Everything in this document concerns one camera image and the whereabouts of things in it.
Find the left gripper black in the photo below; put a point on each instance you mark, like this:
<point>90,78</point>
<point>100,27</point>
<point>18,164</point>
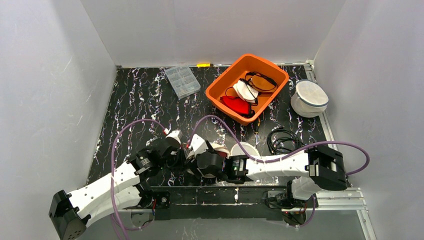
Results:
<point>174,156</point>

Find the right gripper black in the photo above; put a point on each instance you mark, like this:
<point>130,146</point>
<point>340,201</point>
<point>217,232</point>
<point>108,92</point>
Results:
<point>192,164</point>

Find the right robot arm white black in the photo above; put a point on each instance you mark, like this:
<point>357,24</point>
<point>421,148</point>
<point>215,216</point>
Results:
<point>315,168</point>

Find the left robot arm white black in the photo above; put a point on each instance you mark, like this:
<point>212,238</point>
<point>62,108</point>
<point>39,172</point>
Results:
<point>73,212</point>

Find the red bra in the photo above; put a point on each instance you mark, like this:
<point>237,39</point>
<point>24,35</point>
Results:
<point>238,105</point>

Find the white bra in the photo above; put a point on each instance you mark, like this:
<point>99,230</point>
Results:
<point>246,92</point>

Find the grey-trim mesh laundry bag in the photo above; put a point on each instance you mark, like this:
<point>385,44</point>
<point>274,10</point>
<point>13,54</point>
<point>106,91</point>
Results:
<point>309,99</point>

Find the black yellow screwdriver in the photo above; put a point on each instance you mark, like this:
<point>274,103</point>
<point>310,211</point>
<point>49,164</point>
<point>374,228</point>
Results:
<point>256,131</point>

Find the orange plastic bin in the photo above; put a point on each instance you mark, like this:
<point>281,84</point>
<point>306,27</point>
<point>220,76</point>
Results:
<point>261,74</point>

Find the clear plastic compartment box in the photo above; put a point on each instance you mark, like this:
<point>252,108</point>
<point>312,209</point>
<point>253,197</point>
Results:
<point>182,80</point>

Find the yellow marker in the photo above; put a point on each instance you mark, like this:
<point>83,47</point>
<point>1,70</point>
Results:
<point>204,65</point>

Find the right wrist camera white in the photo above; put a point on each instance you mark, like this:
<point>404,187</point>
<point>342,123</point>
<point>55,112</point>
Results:
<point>197,146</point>

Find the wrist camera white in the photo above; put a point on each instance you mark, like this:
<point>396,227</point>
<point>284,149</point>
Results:
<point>197,146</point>
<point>174,138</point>

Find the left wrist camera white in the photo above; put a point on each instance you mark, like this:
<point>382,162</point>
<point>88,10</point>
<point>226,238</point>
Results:
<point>174,138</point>

